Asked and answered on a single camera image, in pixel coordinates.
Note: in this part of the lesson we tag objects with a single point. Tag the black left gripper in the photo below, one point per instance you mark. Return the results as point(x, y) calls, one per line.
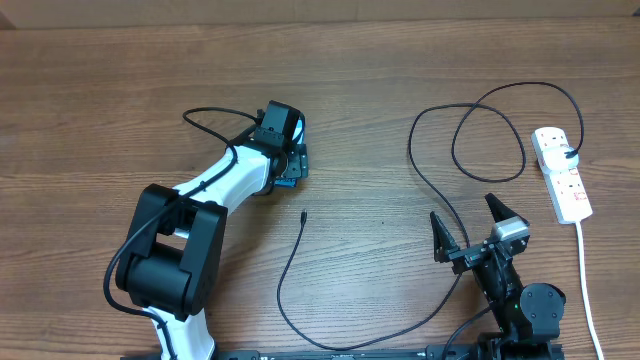
point(297, 162)

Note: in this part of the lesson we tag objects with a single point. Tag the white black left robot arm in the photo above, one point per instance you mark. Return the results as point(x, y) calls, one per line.
point(167, 266)

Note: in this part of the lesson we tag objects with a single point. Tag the white power strip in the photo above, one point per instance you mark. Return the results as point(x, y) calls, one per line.
point(566, 189)

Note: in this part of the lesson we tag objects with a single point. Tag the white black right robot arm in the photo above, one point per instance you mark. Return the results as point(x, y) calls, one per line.
point(528, 316)

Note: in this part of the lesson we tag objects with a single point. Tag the white charger plug adapter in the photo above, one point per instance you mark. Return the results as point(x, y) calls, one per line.
point(557, 159)

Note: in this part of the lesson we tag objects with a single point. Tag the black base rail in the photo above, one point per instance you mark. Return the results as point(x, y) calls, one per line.
point(340, 355)

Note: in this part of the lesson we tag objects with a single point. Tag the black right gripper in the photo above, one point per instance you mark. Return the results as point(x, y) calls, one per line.
point(444, 248)

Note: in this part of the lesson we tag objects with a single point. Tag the blue Galaxy smartphone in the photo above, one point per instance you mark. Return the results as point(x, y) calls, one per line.
point(299, 137)

